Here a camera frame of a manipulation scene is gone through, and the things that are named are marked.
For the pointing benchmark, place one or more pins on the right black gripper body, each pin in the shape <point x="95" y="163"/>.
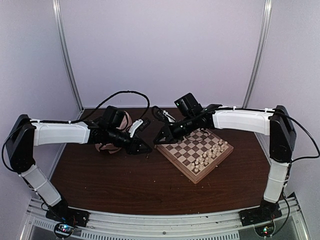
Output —
<point x="178" y="133"/>

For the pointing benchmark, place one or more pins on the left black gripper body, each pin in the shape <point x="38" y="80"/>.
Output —
<point x="112" y="138"/>

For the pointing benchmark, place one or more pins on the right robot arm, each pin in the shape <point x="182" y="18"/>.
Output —
<point x="272" y="122"/>

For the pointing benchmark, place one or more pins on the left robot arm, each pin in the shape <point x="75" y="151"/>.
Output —
<point x="28" y="133"/>

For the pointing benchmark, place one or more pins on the wooden chess board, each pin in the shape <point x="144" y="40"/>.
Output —
<point x="183" y="153"/>

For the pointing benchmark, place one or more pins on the white chess pieces group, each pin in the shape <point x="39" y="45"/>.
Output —
<point x="210" y="157"/>

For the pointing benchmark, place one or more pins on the left circuit board with LEDs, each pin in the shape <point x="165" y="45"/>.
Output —
<point x="63" y="229"/>

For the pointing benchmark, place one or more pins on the circuit board with leds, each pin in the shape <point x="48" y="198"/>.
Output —
<point x="265" y="230"/>
<point x="63" y="229"/>

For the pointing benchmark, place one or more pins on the right circuit board with LEDs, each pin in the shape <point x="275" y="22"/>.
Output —
<point x="265" y="230"/>

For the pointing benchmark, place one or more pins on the pink double pet bowl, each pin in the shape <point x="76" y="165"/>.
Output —
<point x="123" y="122"/>

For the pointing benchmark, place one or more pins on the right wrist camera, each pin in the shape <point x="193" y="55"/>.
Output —
<point x="162" y="115"/>

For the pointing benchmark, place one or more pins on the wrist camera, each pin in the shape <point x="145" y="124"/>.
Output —
<point x="138" y="126"/>
<point x="162" y="115"/>

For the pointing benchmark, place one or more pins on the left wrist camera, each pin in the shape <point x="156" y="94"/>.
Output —
<point x="138" y="126"/>

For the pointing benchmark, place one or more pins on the front aluminium rail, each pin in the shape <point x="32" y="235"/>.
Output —
<point x="207" y="226"/>

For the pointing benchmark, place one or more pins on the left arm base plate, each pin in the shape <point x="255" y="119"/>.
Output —
<point x="73" y="217"/>

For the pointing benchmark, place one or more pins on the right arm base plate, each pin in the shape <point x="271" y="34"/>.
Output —
<point x="254" y="216"/>

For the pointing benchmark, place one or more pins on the left aluminium frame post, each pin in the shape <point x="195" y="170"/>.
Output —
<point x="65" y="53"/>

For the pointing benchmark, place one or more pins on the aluminium frame post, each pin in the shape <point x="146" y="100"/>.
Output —
<point x="65" y="53"/>
<point x="263" y="36"/>

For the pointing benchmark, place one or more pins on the right aluminium frame post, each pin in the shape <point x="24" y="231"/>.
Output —
<point x="263" y="36"/>

